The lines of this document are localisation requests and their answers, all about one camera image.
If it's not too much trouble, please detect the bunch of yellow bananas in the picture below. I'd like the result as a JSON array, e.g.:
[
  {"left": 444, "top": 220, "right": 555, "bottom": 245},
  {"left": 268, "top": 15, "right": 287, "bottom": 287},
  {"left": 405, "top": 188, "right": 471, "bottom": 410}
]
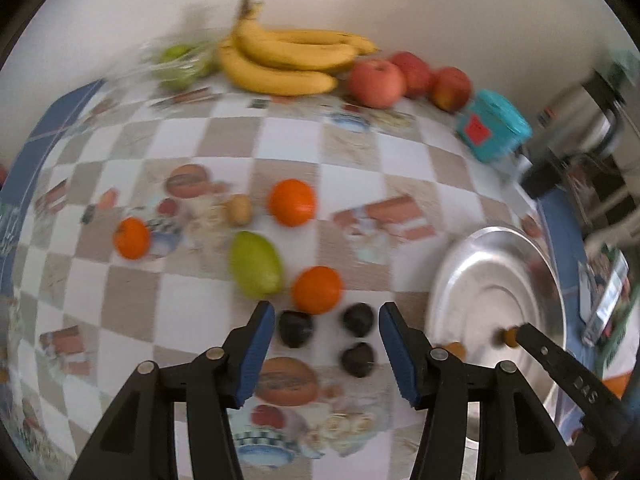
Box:
[{"left": 216, "top": 0, "right": 379, "bottom": 97}]

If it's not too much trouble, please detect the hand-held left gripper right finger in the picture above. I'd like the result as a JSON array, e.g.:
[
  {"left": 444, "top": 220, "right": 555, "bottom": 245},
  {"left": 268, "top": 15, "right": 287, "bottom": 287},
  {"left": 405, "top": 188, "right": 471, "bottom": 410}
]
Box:
[{"left": 378, "top": 301, "right": 576, "bottom": 480}]

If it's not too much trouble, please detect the printed checkered tablecloth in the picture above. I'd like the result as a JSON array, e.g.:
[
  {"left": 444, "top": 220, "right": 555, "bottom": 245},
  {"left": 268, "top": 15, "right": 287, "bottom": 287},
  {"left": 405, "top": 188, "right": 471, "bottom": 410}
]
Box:
[{"left": 0, "top": 77, "right": 621, "bottom": 480}]

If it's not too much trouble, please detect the pale red apple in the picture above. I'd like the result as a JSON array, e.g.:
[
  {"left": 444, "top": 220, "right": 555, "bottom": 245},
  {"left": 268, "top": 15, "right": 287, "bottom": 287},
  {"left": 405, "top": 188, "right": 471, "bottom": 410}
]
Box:
[{"left": 347, "top": 58, "right": 407, "bottom": 109}]

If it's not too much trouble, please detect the dark round fruit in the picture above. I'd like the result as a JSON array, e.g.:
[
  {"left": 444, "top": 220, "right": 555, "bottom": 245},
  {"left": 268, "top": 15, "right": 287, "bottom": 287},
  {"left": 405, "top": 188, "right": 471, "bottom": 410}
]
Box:
[
  {"left": 341, "top": 342, "right": 375, "bottom": 378},
  {"left": 278, "top": 310, "right": 316, "bottom": 348},
  {"left": 342, "top": 303, "right": 376, "bottom": 337}
]

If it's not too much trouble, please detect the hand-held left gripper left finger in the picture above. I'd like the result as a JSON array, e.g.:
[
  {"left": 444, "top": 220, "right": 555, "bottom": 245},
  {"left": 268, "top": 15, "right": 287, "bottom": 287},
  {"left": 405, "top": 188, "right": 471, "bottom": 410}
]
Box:
[{"left": 67, "top": 301, "right": 277, "bottom": 480}]

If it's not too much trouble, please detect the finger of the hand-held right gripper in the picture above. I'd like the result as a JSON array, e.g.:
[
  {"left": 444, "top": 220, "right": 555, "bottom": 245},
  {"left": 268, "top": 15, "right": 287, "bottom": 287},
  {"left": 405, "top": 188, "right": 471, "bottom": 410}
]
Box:
[{"left": 517, "top": 324, "right": 631, "bottom": 436}]

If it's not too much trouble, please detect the round metal plate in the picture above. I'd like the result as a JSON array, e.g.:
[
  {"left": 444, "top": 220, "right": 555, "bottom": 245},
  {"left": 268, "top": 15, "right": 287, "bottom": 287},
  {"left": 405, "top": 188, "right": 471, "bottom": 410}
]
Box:
[{"left": 426, "top": 226, "right": 568, "bottom": 448}]

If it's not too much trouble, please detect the clear bag of green fruit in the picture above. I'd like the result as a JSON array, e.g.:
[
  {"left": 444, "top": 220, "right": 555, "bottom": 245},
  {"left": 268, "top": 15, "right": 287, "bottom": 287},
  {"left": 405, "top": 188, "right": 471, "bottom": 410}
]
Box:
[{"left": 137, "top": 25, "right": 226, "bottom": 92}]

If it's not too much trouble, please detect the steel kettle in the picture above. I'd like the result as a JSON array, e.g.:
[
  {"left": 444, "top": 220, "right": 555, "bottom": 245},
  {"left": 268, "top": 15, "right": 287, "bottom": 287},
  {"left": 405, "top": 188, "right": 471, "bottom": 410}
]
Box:
[{"left": 530, "top": 67, "right": 626, "bottom": 161}]

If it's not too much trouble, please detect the green calculator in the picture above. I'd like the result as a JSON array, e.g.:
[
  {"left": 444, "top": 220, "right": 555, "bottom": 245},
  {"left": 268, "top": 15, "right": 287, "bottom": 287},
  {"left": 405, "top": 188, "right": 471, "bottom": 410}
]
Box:
[{"left": 597, "top": 290, "right": 640, "bottom": 368}]

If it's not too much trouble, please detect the green mango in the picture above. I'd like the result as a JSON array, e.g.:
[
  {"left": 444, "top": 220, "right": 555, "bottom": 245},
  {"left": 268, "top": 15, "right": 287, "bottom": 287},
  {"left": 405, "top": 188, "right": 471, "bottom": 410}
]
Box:
[{"left": 228, "top": 230, "right": 284, "bottom": 298}]

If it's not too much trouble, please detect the orange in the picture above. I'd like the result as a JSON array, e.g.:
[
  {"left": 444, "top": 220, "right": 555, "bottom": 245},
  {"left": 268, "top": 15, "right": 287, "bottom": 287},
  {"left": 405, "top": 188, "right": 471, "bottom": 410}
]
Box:
[
  {"left": 267, "top": 178, "right": 318, "bottom": 227},
  {"left": 113, "top": 216, "right": 152, "bottom": 261},
  {"left": 291, "top": 265, "right": 344, "bottom": 315}
]

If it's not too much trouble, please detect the teal plastic box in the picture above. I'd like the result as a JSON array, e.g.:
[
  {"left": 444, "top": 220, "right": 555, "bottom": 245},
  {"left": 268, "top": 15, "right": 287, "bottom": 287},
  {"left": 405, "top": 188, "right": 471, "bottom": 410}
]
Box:
[{"left": 454, "top": 89, "right": 532, "bottom": 163}]

